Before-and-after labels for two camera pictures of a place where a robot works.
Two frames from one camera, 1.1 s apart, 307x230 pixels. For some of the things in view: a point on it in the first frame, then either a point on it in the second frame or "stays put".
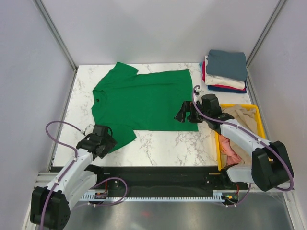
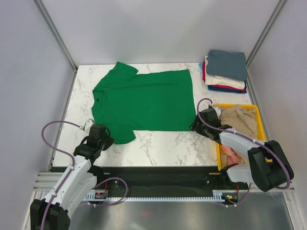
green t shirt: (124, 102) stays put
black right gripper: (187, 106) -> (197, 129)
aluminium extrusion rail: (43, 178) stays put
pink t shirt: (233, 157) stays put
